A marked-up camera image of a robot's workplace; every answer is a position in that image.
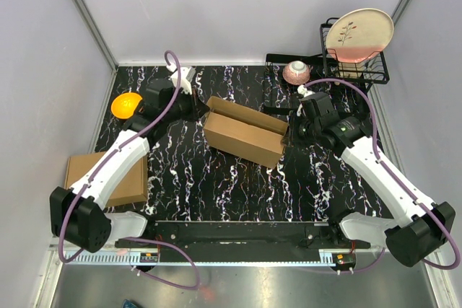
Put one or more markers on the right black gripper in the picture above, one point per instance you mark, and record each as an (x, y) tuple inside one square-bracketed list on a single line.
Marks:
[(290, 138)]

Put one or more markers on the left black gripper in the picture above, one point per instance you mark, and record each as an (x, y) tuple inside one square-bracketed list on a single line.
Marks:
[(198, 107)]

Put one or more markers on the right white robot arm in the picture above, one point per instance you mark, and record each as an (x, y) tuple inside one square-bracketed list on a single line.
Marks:
[(418, 225)]

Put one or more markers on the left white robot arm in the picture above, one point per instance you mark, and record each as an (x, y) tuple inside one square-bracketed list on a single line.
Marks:
[(77, 213)]

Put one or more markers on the pink patterned bowl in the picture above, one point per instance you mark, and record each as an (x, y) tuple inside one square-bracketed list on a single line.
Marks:
[(296, 73)]

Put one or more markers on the orange bowl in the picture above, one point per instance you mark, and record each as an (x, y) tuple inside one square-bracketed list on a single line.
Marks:
[(124, 105)]

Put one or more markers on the cream pink plate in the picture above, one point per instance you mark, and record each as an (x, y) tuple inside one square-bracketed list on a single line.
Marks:
[(359, 35)]

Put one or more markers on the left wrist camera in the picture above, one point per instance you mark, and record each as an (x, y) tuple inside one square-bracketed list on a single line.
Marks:
[(185, 75)]

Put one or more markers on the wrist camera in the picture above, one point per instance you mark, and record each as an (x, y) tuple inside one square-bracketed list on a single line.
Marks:
[(304, 93), (185, 75)]

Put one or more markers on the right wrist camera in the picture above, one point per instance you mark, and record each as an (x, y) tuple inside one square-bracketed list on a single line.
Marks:
[(304, 93)]

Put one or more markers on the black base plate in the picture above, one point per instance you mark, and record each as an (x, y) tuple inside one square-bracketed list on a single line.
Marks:
[(299, 234)]

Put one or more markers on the aluminium rail frame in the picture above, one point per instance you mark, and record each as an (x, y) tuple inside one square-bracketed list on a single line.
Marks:
[(171, 252)]

